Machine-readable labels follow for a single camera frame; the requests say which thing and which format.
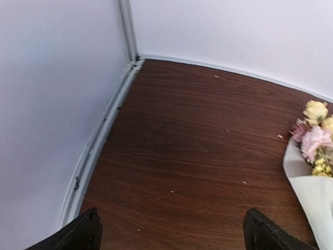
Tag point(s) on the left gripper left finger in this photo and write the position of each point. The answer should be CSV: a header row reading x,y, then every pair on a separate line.
x,y
84,232

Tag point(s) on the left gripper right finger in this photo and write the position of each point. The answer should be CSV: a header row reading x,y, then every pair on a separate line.
x,y
262,233

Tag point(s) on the white wrapping paper sheet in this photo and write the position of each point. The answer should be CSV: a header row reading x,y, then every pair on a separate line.
x,y
314,194

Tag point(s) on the yellow fake flower bunch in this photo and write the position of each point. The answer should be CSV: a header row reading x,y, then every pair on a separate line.
x,y
322,165

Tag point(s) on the left aluminium frame post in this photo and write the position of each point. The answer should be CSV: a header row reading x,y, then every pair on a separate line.
x,y
128,27

